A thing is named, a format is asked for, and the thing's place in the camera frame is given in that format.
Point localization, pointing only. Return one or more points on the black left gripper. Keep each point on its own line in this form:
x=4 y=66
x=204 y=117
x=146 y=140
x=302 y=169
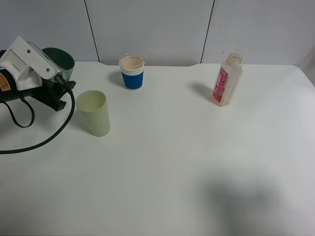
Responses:
x=50 y=92

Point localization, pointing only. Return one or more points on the teal plastic cup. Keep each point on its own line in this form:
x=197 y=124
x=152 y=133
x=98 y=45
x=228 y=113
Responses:
x=62 y=59

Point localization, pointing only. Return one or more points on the pink label drink bottle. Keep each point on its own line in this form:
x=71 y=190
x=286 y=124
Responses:
x=228 y=78

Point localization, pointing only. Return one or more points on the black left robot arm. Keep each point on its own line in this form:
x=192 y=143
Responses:
x=9 y=90

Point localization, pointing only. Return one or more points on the light green plastic cup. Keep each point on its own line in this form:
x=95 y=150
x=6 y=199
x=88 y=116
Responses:
x=92 y=105

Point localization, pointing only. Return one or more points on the blue sleeved paper cup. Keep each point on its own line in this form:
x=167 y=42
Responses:
x=132 y=69

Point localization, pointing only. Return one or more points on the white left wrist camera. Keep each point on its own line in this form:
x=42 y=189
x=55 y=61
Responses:
x=28 y=65

